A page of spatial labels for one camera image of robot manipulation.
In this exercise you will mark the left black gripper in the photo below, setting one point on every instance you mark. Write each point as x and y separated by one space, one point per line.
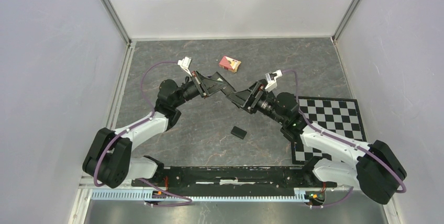
217 85

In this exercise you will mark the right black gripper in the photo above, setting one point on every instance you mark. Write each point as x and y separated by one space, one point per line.
257 93

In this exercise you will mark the black remote control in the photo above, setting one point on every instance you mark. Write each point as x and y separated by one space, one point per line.
228 89

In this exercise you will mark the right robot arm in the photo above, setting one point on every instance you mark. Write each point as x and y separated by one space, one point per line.
371 167

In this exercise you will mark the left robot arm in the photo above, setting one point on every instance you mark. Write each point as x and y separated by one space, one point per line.
109 159

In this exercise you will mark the red white small box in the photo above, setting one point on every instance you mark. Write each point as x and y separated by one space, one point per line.
229 64

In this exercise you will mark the checkerboard calibration board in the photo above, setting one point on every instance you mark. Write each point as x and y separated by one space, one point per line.
339 115

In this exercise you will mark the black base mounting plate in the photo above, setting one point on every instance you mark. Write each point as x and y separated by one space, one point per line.
235 180

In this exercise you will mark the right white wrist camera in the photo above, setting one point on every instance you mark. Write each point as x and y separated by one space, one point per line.
271 79

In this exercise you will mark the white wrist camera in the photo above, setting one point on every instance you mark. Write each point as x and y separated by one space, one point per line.
184 64
271 79

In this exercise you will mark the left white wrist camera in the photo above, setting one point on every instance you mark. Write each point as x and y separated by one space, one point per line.
184 64

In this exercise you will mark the white slotted cable duct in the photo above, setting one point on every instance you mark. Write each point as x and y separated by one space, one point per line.
149 195

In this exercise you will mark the left aluminium corner post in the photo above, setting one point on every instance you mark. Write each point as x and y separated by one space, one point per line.
116 21

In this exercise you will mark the aluminium corner post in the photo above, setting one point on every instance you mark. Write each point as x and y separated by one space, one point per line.
116 21
344 21

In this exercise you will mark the right aluminium corner post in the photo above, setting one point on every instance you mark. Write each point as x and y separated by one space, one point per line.
344 21

